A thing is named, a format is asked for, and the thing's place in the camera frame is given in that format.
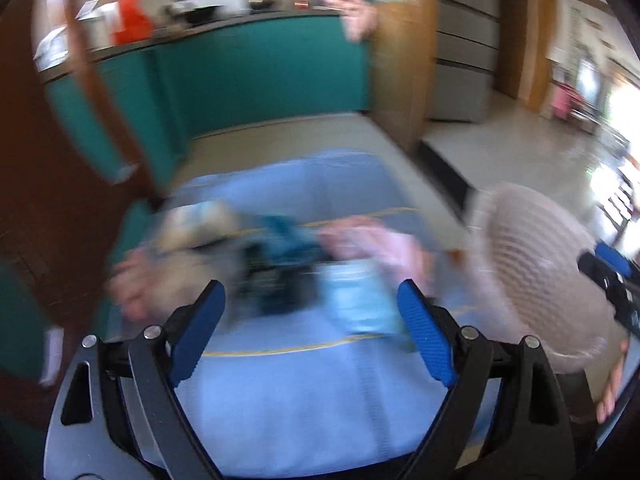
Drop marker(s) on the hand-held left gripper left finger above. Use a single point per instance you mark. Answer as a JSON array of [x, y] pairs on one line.
[[197, 330]]

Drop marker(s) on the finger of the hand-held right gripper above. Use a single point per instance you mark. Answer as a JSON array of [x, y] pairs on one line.
[[602, 275], [614, 257]]

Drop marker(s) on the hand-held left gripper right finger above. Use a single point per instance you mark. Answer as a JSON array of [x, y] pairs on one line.
[[425, 330]]

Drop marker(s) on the white plastic mesh basket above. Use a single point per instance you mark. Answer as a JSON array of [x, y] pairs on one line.
[[540, 270]]

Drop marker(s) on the pale pink tissue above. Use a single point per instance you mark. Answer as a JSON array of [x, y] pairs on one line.
[[135, 285]]

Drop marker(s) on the light blue packet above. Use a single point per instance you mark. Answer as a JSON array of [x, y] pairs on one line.
[[352, 302]]

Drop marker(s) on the pink plastic bag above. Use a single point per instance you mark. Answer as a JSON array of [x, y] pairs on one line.
[[380, 250]]

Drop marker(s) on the dark wrapper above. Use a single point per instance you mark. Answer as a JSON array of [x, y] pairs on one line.
[[285, 292]]

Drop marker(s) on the beige paper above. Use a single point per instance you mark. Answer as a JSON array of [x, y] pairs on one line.
[[200, 230]]

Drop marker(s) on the teal snack packet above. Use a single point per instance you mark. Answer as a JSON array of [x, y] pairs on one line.
[[282, 242]]

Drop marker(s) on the person's right hand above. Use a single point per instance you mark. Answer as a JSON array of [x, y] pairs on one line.
[[614, 385]]

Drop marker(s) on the blue checked tablecloth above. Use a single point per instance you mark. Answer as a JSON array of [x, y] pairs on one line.
[[300, 395]]

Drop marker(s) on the dark wooden chair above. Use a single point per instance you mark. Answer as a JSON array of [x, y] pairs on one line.
[[60, 175]]

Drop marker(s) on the brown wooden door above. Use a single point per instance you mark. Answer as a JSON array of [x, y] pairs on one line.
[[511, 45]]

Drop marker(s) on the grey refrigerator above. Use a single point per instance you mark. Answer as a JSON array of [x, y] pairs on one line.
[[462, 60]]

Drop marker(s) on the wooden framed glass door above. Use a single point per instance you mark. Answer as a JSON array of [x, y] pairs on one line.
[[400, 60]]

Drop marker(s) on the orange plastic bag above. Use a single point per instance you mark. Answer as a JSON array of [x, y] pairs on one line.
[[131, 20]]

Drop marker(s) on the pink hanging cloth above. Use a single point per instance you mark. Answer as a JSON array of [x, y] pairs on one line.
[[361, 15]]

